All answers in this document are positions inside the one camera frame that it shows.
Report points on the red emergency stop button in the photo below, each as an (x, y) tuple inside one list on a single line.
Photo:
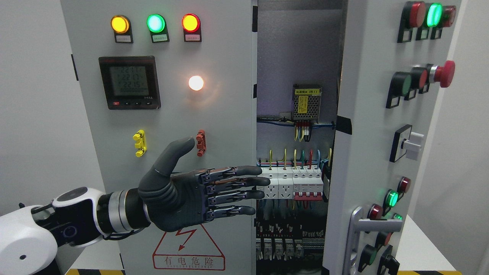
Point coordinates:
[(441, 73)]

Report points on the white selector switch right door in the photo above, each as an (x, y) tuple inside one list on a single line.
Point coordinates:
[(406, 143)]

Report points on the red indicator lamp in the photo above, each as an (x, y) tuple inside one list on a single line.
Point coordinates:
[(191, 25)]

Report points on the white glowing indicator lamp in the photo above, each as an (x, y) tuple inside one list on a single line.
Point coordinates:
[(196, 83)]

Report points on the black digital power meter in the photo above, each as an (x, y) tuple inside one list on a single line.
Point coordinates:
[(130, 83)]

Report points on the metal mesh power supply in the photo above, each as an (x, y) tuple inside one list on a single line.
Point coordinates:
[(306, 102)]

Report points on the red electric hazard sticker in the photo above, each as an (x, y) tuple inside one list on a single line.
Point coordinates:
[(188, 249)]

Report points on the red terminal post block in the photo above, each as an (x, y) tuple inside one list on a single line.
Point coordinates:
[(201, 143)]

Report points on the lower relay terminal row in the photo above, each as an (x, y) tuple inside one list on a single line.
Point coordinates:
[(288, 240)]

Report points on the yellow indicator lamp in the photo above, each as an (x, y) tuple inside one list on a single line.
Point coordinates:
[(121, 27)]

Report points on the green indicator lamp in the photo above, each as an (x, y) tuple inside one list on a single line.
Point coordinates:
[(158, 28)]

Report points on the grey cabinet door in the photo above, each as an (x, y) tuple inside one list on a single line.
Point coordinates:
[(383, 86), (225, 108)]

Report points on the dark grey robot left hand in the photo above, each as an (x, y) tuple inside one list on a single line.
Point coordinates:
[(199, 196)]

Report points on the yellow terminal post block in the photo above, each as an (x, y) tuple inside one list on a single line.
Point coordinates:
[(140, 143)]

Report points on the white socket breaker row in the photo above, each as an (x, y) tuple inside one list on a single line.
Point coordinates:
[(300, 184)]

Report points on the silver door handle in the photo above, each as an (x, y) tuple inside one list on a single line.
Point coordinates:
[(355, 261)]

